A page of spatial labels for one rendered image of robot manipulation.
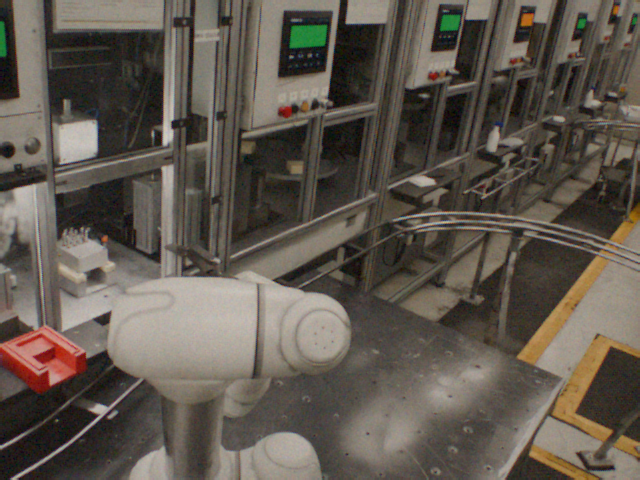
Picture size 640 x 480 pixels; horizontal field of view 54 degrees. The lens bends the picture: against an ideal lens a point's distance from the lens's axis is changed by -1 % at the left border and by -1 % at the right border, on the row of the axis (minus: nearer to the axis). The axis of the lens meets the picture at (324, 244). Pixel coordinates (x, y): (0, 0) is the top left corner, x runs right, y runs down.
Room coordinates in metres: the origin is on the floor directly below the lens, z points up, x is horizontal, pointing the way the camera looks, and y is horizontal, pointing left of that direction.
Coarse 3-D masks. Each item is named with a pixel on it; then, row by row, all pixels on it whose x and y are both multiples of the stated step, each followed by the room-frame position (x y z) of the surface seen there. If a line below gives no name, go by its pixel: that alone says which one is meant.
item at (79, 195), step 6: (90, 186) 1.64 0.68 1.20; (66, 192) 1.58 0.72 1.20; (72, 192) 1.59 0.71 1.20; (78, 192) 1.61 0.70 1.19; (84, 192) 1.62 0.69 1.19; (90, 192) 1.64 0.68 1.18; (60, 198) 1.58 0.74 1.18; (66, 198) 1.57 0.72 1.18; (72, 198) 1.59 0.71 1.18; (78, 198) 1.61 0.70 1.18; (84, 198) 1.62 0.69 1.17; (90, 198) 1.64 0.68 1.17; (60, 204) 1.58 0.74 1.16; (66, 204) 1.57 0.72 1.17; (72, 204) 1.59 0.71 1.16
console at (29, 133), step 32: (0, 0) 1.25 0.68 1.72; (32, 0) 1.32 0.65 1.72; (32, 32) 1.32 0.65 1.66; (32, 64) 1.31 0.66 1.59; (0, 96) 1.24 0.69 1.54; (32, 96) 1.31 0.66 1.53; (0, 128) 1.24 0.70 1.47; (32, 128) 1.30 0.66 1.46; (0, 160) 1.24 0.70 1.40; (32, 160) 1.30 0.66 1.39
